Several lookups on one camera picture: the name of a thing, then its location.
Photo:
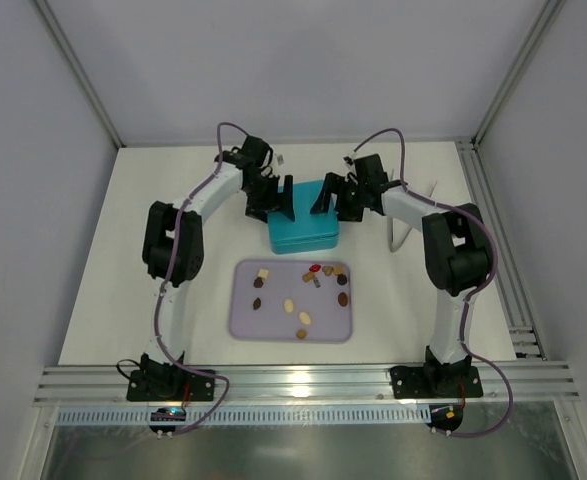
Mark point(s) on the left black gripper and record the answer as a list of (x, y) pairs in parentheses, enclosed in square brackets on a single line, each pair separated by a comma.
[(269, 197)]

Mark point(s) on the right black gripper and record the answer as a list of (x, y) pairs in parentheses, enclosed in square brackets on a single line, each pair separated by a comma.
[(341, 198)]

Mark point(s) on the teal box lid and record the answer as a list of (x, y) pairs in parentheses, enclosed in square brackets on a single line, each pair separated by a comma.
[(307, 226)]

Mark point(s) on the purple tray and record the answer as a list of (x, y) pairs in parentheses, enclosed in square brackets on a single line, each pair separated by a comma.
[(331, 323)]

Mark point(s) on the teal chocolate box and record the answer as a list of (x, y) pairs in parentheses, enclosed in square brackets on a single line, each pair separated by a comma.
[(288, 245)]

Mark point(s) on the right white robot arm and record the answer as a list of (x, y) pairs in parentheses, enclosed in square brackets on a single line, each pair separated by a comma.
[(460, 260)]

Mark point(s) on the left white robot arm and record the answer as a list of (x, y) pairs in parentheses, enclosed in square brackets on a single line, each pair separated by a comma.
[(173, 251)]

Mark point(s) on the white square chocolate left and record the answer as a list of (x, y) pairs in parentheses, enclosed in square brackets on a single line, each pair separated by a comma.
[(263, 273)]

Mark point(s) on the tan barrel chocolate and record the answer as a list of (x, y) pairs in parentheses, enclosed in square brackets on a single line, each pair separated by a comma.
[(308, 276)]

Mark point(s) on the white swirl oval chocolate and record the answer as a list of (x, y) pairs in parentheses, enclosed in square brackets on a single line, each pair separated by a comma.
[(289, 305)]

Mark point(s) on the brown leaf chocolate right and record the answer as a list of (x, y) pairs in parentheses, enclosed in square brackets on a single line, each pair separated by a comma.
[(343, 299)]

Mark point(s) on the cream oval chocolate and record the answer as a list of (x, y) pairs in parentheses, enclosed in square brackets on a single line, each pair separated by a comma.
[(305, 318)]

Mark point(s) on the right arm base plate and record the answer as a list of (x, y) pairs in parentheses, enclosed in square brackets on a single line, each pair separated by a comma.
[(415, 383)]

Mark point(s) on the slotted cable duct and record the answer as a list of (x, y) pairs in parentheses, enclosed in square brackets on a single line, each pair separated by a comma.
[(245, 415)]

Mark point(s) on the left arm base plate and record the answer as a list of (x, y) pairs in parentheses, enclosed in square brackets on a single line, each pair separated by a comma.
[(169, 385)]

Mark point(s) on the aluminium frame rail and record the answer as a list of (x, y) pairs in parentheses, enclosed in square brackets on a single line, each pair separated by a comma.
[(264, 384)]

